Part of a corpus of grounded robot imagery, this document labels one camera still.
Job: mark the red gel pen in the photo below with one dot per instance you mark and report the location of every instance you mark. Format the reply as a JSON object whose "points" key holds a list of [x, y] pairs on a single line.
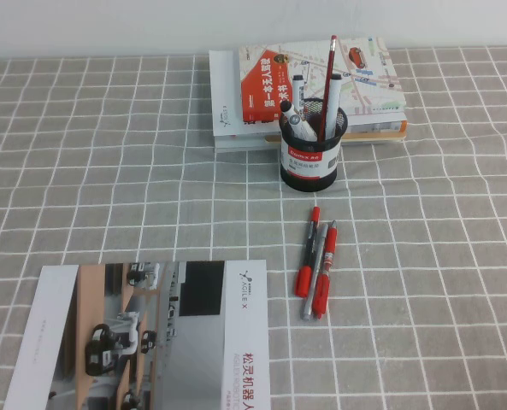
{"points": [[323, 277]]}

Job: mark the black mesh pen holder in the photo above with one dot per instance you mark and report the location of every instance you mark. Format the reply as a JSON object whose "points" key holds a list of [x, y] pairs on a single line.
{"points": [[304, 179]]}

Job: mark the silver grey pen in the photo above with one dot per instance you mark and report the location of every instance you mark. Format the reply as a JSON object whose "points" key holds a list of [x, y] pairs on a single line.
{"points": [[310, 299]]}

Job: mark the black marker with red cap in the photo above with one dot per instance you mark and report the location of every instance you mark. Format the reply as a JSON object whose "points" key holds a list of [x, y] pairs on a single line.
{"points": [[303, 282]]}

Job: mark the leaning white marker grey band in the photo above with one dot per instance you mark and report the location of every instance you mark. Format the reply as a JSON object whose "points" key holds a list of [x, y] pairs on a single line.
{"points": [[298, 122]]}

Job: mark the upright white marker black cap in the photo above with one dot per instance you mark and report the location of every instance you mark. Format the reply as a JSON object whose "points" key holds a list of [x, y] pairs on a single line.
{"points": [[298, 91]]}

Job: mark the white AgileX booklet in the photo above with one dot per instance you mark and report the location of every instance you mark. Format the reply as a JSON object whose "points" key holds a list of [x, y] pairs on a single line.
{"points": [[224, 85]]}

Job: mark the tan notebook orange spine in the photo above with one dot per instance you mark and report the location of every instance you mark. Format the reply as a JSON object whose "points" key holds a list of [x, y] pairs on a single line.
{"points": [[373, 134]]}

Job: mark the AgileX robot photo brochure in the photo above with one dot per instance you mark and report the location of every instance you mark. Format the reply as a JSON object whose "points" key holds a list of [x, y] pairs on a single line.
{"points": [[202, 341]]}

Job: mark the grey checked tablecloth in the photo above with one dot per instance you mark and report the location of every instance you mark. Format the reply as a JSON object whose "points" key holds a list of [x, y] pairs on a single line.
{"points": [[107, 171]]}

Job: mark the red pencil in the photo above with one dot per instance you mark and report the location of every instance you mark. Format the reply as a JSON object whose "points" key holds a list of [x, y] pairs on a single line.
{"points": [[330, 72]]}

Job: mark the map cover book orange band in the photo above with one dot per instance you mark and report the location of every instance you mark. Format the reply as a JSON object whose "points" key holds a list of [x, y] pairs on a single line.
{"points": [[373, 85]]}

